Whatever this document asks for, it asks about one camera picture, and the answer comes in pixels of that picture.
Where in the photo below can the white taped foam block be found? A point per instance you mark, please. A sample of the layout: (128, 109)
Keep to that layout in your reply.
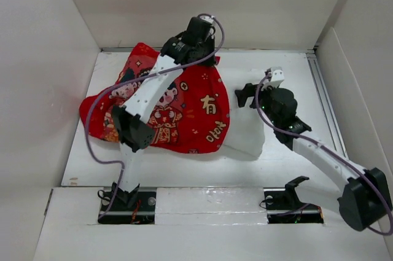
(210, 206)

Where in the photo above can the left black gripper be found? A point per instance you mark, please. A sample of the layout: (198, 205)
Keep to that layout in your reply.
(210, 42)

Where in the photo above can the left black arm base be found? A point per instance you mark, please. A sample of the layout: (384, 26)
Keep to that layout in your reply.
(135, 208)

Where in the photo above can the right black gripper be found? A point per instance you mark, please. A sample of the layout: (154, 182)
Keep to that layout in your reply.
(249, 90)

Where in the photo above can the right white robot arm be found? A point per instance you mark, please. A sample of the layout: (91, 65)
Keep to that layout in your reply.
(362, 197)

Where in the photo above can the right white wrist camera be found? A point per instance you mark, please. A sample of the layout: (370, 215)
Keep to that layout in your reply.
(275, 77)

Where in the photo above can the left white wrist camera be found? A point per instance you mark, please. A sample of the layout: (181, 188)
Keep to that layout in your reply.
(211, 21)

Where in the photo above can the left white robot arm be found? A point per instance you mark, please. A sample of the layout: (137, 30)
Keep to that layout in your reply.
(132, 117)

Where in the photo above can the red cartoon print pillowcase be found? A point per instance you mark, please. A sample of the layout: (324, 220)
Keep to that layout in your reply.
(192, 117)

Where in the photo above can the white pillow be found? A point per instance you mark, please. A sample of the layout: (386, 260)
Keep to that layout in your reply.
(245, 137)

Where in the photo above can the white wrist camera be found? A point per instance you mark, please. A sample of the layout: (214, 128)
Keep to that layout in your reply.
(211, 21)
(275, 77)

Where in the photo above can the aluminium rail right side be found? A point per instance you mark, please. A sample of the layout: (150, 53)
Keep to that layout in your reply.
(334, 129)

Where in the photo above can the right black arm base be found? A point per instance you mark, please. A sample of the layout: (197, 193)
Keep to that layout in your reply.
(284, 207)

